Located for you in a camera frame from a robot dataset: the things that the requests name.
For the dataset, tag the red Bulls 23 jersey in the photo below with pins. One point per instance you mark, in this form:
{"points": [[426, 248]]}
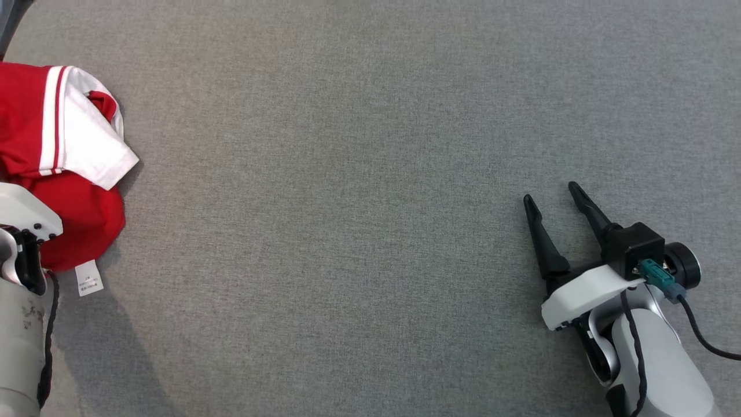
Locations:
{"points": [[23, 116]]}

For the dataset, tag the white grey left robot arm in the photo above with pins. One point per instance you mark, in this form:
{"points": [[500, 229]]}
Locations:
{"points": [[17, 347]]}

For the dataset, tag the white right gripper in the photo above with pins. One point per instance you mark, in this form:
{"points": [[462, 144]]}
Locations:
{"points": [[584, 295]]}

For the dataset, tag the teal right camera connector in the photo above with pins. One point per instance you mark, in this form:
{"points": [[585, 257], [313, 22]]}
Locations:
{"points": [[657, 277]]}

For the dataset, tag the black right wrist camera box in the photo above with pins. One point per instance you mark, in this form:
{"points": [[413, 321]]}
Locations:
{"points": [[634, 246]]}

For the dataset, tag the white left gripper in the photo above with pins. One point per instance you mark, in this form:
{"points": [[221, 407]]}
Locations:
{"points": [[29, 208]]}

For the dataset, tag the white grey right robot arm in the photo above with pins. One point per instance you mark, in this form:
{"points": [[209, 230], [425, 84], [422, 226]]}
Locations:
{"points": [[666, 359]]}

